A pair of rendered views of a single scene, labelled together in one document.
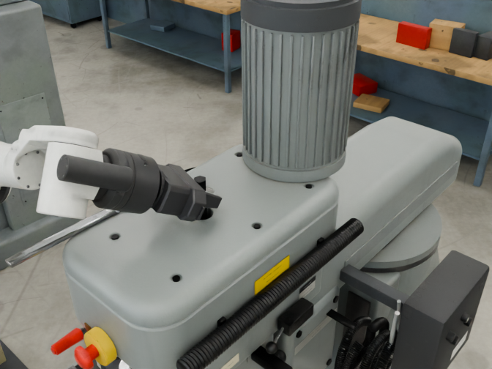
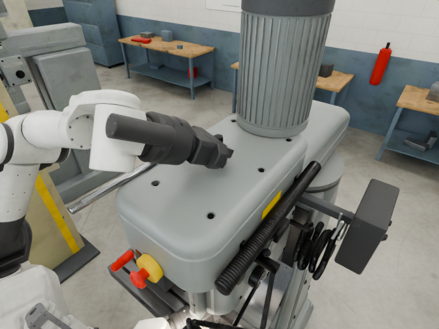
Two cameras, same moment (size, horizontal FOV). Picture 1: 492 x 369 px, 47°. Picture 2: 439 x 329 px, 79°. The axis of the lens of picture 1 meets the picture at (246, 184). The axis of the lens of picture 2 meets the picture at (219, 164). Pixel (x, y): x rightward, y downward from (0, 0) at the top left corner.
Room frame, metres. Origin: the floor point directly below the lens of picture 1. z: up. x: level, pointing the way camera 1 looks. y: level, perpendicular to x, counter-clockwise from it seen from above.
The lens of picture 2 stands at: (0.28, 0.12, 2.25)
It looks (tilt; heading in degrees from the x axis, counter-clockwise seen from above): 37 degrees down; 355
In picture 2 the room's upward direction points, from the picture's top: straight up
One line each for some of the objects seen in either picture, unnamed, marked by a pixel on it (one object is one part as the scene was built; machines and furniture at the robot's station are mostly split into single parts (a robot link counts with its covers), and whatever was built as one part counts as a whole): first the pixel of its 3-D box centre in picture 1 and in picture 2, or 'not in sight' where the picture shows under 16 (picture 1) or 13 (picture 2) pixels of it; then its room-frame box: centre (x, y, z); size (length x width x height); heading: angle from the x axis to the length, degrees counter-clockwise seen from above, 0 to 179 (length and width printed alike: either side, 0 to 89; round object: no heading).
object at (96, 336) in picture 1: (100, 346); (149, 267); (0.59, 0.23, 1.76); 0.06 x 0.02 x 0.06; 48
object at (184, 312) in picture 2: not in sight; (197, 314); (0.72, 0.16, 1.24); 0.13 x 0.12 x 0.10; 27
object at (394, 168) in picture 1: (353, 198); (294, 148); (1.13, -0.26, 1.66); 0.80 x 0.23 x 0.20; 138
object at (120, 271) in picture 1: (210, 245); (222, 185); (0.77, 0.06, 1.81); 0.47 x 0.26 x 0.16; 138
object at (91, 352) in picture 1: (87, 355); (140, 277); (0.57, 0.25, 1.76); 0.04 x 0.03 x 0.04; 48
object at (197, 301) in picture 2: not in sight; (196, 297); (0.68, 0.15, 1.45); 0.04 x 0.04 x 0.21; 48
